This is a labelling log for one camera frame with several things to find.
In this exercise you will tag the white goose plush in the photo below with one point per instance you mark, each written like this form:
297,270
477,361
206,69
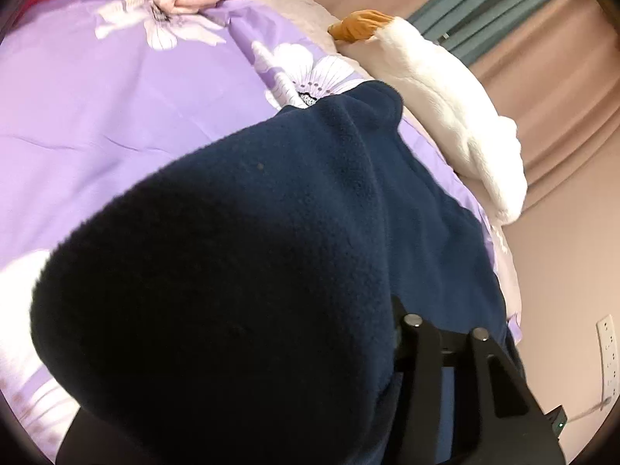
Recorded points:
450,106

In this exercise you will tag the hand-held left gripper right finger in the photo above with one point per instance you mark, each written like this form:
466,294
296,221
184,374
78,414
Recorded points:
421,344

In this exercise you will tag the navy fleece jacket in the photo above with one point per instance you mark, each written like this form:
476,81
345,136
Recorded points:
218,276

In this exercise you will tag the blue-green curtain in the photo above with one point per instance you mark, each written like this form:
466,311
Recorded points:
484,9

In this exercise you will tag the purple floral blanket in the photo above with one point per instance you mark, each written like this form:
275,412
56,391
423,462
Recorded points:
97,106

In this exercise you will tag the white wall socket strip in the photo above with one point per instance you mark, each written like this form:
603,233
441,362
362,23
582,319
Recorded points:
610,353

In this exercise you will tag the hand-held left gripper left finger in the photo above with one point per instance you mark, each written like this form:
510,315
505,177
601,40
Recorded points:
77,445

